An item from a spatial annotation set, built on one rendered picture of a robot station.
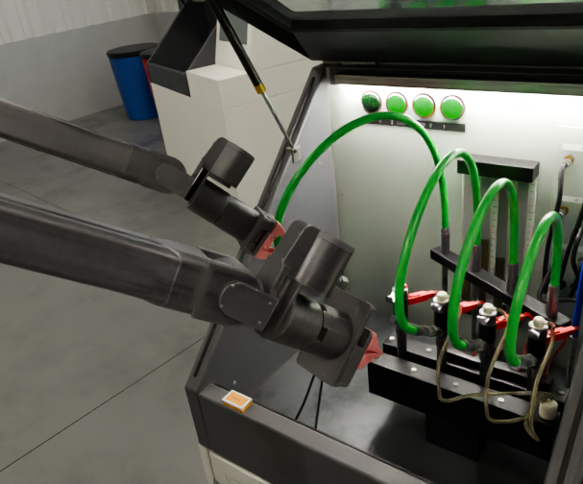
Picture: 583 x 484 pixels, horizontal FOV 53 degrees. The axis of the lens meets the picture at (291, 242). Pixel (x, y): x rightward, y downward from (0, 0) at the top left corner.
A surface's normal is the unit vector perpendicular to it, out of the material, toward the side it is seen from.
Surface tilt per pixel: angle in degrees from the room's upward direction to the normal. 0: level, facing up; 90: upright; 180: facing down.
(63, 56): 90
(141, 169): 72
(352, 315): 46
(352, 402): 0
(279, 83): 90
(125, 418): 0
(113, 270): 81
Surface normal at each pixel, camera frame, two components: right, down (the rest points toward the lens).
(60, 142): 0.18, 0.14
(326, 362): -0.64, -0.33
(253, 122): 0.53, 0.34
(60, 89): 0.72, 0.25
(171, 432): -0.11, -0.88
